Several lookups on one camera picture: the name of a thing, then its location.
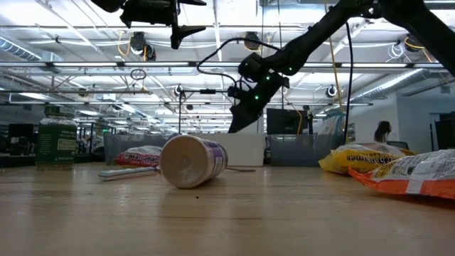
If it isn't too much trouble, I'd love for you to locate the person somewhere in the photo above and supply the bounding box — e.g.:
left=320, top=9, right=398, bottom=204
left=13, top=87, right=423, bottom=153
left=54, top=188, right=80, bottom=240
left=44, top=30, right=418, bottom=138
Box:
left=373, top=120, right=393, bottom=144

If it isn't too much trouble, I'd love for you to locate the striped handle spoon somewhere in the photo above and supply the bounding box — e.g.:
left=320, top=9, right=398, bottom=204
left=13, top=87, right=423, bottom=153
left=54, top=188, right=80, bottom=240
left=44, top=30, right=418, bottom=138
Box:
left=97, top=166, right=161, bottom=182

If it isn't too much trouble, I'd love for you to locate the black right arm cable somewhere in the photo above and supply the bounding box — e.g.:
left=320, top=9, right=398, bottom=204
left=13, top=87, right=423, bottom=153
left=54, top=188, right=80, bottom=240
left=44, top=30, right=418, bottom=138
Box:
left=341, top=21, right=353, bottom=144

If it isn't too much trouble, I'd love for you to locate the dark office chair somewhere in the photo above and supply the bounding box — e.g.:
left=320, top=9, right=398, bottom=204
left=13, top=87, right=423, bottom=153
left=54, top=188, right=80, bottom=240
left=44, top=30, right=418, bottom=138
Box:
left=385, top=139, right=410, bottom=151

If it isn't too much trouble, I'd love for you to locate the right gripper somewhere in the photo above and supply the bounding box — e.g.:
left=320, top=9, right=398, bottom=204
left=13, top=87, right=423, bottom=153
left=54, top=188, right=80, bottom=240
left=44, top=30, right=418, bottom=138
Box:
left=227, top=70, right=291, bottom=134

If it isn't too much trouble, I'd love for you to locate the blue ramen packet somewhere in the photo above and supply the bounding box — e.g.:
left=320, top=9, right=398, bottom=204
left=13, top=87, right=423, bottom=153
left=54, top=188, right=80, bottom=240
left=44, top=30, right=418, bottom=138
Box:
left=314, top=111, right=345, bottom=144

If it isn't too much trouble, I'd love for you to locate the yellow ramen packet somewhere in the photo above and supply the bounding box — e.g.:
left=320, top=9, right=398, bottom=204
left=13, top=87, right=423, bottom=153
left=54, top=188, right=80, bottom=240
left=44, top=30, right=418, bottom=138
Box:
left=318, top=141, right=419, bottom=176

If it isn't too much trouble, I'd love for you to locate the orange ramen packet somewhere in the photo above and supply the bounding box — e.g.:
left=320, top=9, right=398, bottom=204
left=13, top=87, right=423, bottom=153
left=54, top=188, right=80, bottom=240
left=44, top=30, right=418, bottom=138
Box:
left=347, top=148, right=455, bottom=201

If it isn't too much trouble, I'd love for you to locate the white pillar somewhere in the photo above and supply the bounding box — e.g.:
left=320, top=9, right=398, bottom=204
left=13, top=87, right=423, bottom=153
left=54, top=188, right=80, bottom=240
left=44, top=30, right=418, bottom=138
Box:
left=235, top=73, right=266, bottom=135

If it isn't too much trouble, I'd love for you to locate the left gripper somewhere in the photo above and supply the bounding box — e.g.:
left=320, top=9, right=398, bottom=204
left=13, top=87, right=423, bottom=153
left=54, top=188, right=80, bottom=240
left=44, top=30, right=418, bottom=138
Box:
left=119, top=0, right=208, bottom=50

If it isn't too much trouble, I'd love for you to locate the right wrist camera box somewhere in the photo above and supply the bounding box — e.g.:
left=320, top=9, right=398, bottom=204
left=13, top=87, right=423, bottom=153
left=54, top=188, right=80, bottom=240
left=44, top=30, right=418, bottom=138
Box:
left=237, top=52, right=267, bottom=82

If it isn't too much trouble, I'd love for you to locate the grey translucent plastic bin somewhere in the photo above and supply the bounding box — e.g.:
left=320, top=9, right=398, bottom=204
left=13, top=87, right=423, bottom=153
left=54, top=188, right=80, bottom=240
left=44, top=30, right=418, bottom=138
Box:
left=266, top=133, right=343, bottom=168
left=103, top=132, right=178, bottom=166

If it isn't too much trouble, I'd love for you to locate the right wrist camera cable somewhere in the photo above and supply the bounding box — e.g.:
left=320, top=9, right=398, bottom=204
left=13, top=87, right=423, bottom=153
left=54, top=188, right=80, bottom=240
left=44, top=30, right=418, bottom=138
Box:
left=196, top=36, right=282, bottom=88

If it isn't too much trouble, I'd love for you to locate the silver ventilation duct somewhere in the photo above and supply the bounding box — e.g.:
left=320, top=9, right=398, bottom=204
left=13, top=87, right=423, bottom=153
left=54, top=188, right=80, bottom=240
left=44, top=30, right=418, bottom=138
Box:
left=0, top=35, right=43, bottom=62
left=346, top=53, right=455, bottom=105

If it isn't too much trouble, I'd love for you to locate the black cabinet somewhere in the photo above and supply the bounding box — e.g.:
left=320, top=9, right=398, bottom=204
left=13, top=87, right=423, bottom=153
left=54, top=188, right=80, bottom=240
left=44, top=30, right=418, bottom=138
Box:
left=434, top=112, right=455, bottom=150

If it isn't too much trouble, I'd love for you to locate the red ramen packet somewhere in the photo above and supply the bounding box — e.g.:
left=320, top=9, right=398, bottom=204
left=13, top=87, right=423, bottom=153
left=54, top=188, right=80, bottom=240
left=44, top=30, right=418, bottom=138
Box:
left=114, top=144, right=164, bottom=169

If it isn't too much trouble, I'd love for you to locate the black monitor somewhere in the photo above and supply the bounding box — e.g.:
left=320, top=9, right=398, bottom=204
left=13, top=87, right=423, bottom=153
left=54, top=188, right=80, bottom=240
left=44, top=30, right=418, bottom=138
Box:
left=266, top=107, right=309, bottom=136

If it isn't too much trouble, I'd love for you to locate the yellow cable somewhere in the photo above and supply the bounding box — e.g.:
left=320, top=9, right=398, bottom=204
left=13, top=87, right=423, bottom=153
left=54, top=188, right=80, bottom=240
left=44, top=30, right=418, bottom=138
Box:
left=328, top=33, right=351, bottom=144

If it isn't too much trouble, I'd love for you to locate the black background rig frame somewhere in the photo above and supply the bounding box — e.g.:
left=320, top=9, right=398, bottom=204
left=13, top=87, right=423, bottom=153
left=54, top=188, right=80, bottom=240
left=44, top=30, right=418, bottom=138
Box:
left=177, top=88, right=237, bottom=134

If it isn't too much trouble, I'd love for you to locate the purple label spice jar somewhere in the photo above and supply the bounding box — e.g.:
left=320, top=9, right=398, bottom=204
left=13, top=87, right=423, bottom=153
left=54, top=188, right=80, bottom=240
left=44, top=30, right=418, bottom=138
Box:
left=158, top=134, right=230, bottom=190

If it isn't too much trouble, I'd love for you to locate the white plastic bin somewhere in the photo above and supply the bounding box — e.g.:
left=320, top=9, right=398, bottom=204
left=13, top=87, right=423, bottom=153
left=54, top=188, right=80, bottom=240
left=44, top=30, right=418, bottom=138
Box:
left=191, top=132, right=266, bottom=167

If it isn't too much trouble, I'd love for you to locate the green label spice jar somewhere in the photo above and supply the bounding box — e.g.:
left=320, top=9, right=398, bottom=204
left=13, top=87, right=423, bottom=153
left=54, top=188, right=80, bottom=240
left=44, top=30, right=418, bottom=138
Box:
left=35, top=105, right=78, bottom=171

